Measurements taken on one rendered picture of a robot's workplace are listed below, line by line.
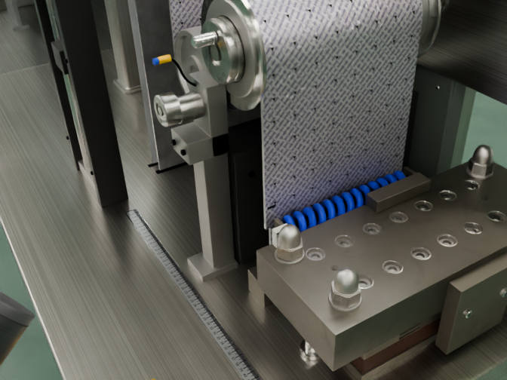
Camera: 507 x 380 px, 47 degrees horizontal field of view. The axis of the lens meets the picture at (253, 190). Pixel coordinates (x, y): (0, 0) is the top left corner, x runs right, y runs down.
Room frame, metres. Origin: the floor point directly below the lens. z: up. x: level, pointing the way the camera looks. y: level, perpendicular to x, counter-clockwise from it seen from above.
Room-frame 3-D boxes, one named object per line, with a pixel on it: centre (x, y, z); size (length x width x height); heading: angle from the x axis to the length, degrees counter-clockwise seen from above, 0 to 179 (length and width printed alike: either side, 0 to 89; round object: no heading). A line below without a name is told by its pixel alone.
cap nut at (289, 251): (0.54, -0.04, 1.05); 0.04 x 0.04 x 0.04
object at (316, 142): (0.66, -0.12, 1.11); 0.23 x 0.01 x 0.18; 120
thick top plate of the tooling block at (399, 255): (0.58, -0.21, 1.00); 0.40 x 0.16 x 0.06; 120
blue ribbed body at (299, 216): (0.64, -0.13, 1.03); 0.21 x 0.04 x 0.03; 120
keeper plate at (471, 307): (0.50, -0.27, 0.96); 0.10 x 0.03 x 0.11; 120
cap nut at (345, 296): (0.46, -0.10, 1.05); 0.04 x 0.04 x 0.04
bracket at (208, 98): (0.66, 0.07, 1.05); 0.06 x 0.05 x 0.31; 120
